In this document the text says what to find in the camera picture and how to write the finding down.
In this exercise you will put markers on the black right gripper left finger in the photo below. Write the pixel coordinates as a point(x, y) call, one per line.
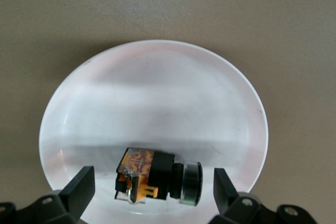
point(76, 195)

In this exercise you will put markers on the orange push-button switch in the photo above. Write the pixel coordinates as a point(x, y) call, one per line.
point(157, 171)

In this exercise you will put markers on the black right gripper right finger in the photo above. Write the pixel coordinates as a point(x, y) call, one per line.
point(225, 200)

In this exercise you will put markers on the pink round plate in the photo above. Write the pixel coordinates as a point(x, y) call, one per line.
point(157, 98)

